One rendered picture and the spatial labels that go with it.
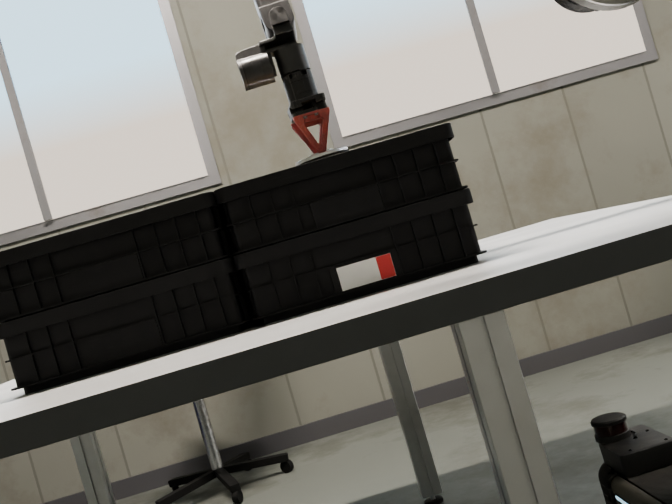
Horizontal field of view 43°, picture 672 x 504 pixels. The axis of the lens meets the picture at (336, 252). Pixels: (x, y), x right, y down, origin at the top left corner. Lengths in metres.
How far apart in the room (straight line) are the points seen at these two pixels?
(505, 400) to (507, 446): 0.06
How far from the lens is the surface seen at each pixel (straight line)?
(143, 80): 4.04
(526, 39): 4.17
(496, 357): 1.07
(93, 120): 4.05
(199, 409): 3.48
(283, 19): 1.61
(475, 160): 4.03
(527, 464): 1.10
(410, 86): 4.02
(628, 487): 1.65
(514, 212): 4.05
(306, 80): 1.59
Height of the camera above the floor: 0.77
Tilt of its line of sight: level
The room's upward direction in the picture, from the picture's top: 16 degrees counter-clockwise
